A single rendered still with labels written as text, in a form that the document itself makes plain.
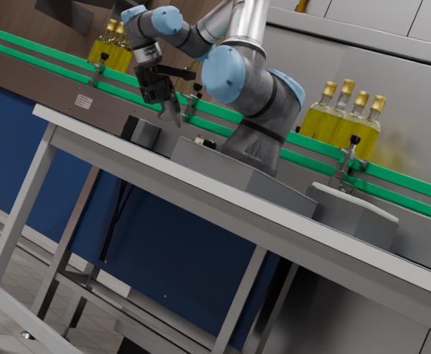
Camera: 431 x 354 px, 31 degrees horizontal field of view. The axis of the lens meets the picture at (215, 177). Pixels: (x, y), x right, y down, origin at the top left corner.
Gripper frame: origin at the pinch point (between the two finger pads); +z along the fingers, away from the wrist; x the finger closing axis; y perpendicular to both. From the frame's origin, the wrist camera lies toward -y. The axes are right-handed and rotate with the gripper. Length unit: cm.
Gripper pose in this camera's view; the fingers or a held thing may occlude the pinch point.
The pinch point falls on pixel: (180, 122)
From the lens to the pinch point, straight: 229.2
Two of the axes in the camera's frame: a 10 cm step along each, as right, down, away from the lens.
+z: 3.2, 9.1, 2.7
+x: 3.6, 1.5, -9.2
